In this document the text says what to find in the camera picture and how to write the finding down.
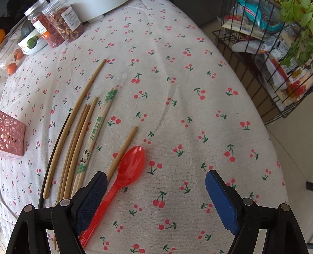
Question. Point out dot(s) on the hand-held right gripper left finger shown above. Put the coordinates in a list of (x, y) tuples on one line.
[(90, 202)]

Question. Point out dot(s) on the clear jar of red berries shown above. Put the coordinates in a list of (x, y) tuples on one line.
[(49, 29)]

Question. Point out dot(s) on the dark green pumpkin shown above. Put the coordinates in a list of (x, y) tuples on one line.
[(25, 29)]

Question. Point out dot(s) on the pink perforated utensil holder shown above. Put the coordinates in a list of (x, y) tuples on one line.
[(12, 132)]

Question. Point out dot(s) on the red plastic spoon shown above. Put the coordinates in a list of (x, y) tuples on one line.
[(132, 161)]

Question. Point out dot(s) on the pile of snack packets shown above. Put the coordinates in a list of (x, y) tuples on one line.
[(276, 48)]

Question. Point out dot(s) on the green leafy herb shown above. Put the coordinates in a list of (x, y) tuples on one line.
[(300, 14)]

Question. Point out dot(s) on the white bowl with green print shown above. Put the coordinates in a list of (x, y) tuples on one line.
[(31, 44)]

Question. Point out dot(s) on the paper-wrapped chopsticks pair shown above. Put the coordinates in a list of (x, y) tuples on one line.
[(94, 132)]

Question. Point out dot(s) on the orange tangerine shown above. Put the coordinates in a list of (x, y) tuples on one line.
[(18, 54), (11, 68)]

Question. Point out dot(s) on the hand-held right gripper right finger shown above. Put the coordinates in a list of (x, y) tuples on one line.
[(220, 200)]

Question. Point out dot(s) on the bamboo chopstick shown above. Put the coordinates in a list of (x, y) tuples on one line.
[(124, 149), (48, 188), (86, 114), (94, 105), (82, 114)]

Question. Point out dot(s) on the clear jar of dried slices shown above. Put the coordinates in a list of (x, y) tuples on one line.
[(66, 26)]

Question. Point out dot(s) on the black chopstick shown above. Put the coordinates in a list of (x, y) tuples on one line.
[(41, 199)]

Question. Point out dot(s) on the cherry print tablecloth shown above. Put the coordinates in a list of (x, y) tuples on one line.
[(171, 97)]

